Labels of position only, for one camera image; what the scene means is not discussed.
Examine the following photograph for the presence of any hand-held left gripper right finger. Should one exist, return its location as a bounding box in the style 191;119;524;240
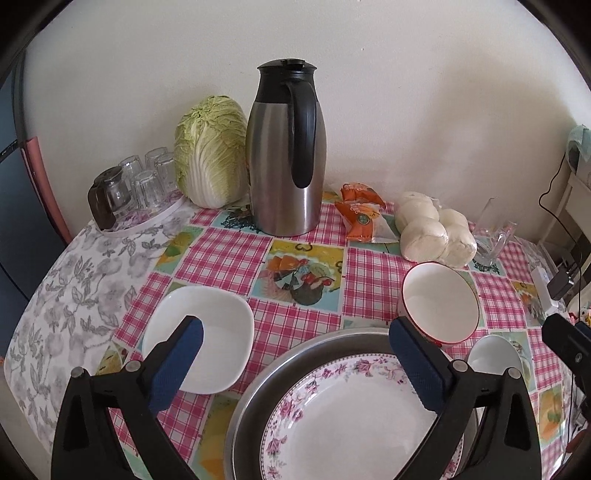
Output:
389;316;542;480

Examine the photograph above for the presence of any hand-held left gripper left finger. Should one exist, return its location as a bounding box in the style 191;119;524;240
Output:
50;315;205;480

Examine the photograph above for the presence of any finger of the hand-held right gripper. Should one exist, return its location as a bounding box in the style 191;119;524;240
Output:
542;314;591;402

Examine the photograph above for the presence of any small strawberry print bowl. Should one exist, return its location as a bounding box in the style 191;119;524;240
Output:
466;335;536;393

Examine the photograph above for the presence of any round pink floral plate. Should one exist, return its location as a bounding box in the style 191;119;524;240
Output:
259;353;465;480

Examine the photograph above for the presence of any stainless steel basin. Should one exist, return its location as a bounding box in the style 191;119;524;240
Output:
225;327;478;480

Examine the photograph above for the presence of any white square bowl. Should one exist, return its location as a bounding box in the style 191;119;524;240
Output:
141;285;256;395

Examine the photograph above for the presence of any black charger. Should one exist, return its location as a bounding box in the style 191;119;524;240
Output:
547;263;580;301

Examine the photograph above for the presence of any white power strip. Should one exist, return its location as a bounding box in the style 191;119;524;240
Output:
530;267;566;315

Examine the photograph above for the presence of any large strawberry print bowl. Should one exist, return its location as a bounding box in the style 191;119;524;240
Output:
399;261;482;348

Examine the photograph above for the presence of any pink checkered tablecloth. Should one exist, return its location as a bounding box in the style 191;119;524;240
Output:
95;189;578;480

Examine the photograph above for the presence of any bag of steamed buns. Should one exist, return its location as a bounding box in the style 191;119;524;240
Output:
394;191;478;271

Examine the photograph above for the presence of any grey floral cloth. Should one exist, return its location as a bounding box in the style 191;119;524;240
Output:
4;198;195;439

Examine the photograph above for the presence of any glass mug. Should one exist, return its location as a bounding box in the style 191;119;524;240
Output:
471;198;519;271

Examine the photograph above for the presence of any white tray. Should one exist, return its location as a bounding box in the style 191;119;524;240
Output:
99;189;185;237

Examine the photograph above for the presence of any orange snack packet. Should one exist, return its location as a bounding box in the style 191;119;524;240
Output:
341;182;387;208
335;200;402;244

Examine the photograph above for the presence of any clear drinking glass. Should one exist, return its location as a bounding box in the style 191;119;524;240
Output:
154;153;178;192
144;147;169;172
119;154;141;185
133;170;166;213

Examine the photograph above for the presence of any dark blue cabinet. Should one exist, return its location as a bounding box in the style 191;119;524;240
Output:
0;60;70;356

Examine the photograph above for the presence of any stainless steel carafe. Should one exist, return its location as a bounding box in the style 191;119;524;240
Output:
245;58;326;237

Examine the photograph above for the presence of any teal cloth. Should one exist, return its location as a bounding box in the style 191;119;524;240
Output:
567;124;591;167

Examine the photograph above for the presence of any napa cabbage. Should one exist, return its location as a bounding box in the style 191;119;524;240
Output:
173;95;250;208

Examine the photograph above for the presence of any pink board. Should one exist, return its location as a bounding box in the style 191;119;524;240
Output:
25;136;73;245

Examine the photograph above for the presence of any black cable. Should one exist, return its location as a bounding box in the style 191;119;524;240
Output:
539;152;587;278

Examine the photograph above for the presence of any glass teapot with dark handle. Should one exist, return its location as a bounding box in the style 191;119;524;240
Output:
88;166;134;230

